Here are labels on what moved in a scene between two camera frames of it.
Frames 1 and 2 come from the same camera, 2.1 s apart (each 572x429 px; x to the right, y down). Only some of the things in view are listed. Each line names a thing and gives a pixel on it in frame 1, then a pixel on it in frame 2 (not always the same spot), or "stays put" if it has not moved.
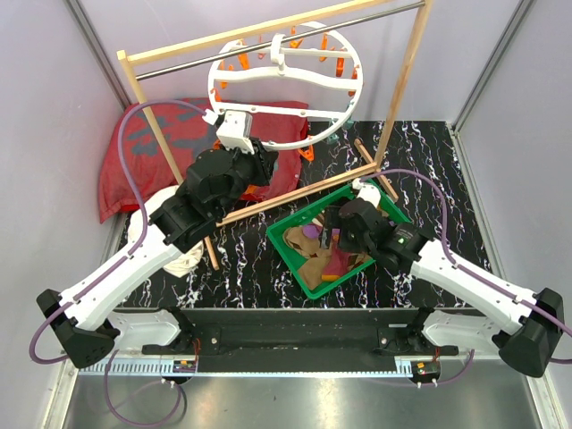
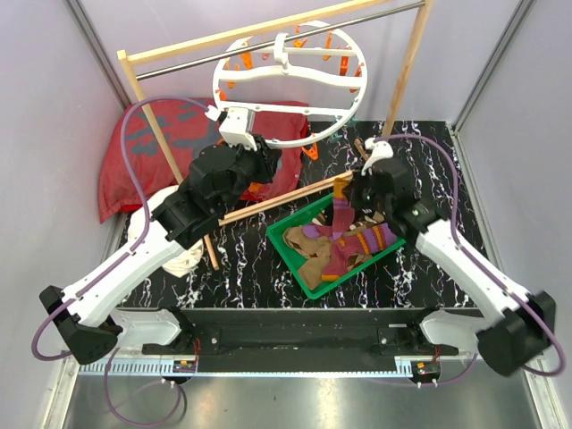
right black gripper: [332, 219] → [354, 188]
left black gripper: [262, 160] stays put
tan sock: [311, 273] stays put
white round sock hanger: [301, 82] stays put
